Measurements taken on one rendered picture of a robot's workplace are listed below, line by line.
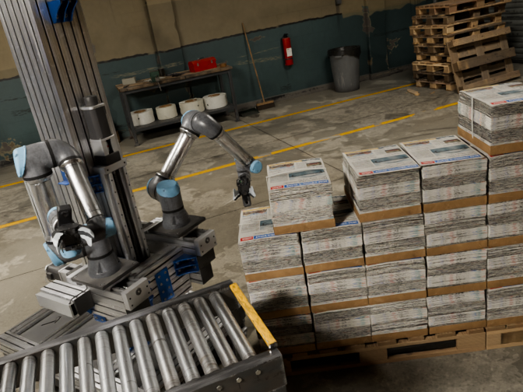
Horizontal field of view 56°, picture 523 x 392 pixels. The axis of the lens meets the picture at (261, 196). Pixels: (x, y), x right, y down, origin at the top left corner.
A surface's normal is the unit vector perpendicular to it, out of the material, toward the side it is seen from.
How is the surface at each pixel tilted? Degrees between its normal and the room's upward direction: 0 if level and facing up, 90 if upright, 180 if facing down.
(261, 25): 90
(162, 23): 90
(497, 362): 0
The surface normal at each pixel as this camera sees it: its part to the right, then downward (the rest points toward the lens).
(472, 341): 0.01, 0.37
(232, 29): 0.36, 0.30
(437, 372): -0.15, -0.92
